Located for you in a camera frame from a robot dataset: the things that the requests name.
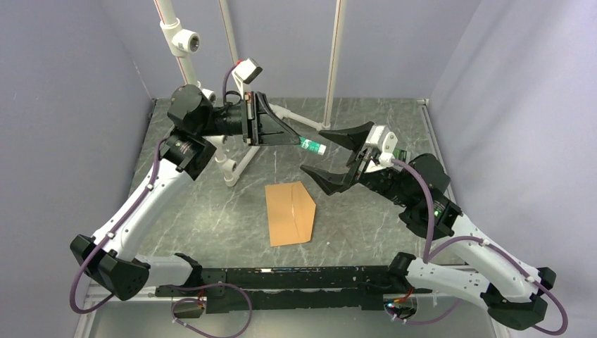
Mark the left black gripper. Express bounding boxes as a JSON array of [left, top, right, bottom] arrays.
[[198, 91, 301, 146]]

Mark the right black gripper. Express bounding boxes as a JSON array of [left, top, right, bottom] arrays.
[[300, 122, 414, 207]]

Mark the green white glue stick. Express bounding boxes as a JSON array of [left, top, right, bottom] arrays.
[[299, 137, 327, 156]]

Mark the brown paper envelope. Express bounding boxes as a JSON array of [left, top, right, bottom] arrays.
[[265, 182, 316, 247]]

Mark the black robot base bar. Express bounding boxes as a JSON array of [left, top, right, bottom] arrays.
[[156, 253, 426, 314]]

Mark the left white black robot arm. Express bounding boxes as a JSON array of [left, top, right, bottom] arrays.
[[70, 84, 300, 301]]

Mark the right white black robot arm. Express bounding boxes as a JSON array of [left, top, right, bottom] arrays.
[[303, 122, 556, 331]]

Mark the green white small box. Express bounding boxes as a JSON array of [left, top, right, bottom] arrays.
[[393, 149, 411, 163]]

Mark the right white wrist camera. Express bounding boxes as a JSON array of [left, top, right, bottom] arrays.
[[364, 124, 398, 173]]

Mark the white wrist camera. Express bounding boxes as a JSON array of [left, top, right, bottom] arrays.
[[364, 124, 398, 173], [232, 58, 263, 99]]

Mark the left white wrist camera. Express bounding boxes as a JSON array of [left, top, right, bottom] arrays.
[[232, 58, 263, 99]]

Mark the white PVC pipe frame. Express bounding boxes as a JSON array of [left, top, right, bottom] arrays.
[[154, 1, 337, 187]]

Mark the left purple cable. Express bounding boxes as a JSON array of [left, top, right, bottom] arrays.
[[68, 63, 253, 338]]

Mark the aluminium rail frame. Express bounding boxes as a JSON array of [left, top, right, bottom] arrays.
[[73, 98, 512, 338]]

